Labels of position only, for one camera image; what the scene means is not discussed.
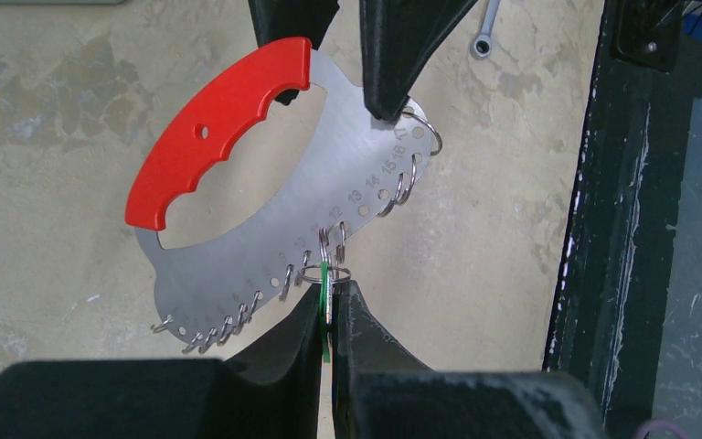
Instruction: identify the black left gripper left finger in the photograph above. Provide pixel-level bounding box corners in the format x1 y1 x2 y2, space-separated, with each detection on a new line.
0 287 322 438

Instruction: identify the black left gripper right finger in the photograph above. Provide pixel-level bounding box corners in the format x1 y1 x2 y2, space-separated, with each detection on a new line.
331 279 610 439

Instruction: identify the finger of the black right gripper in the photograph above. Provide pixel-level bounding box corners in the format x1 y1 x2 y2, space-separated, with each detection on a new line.
248 1 339 106
359 0 476 121

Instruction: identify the green key tag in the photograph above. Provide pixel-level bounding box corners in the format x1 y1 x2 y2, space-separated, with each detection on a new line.
319 257 332 364

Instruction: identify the steel key organizer red handle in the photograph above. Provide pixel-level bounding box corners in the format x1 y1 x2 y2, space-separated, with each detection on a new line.
124 37 443 353

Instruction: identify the silver combination wrench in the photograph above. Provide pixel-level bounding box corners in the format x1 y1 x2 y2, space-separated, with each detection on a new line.
471 0 501 59

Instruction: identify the clear plastic storage bin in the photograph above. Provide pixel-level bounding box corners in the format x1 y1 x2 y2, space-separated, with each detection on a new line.
0 0 126 5

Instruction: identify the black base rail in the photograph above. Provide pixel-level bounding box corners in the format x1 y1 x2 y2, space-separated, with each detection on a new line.
543 1 702 438

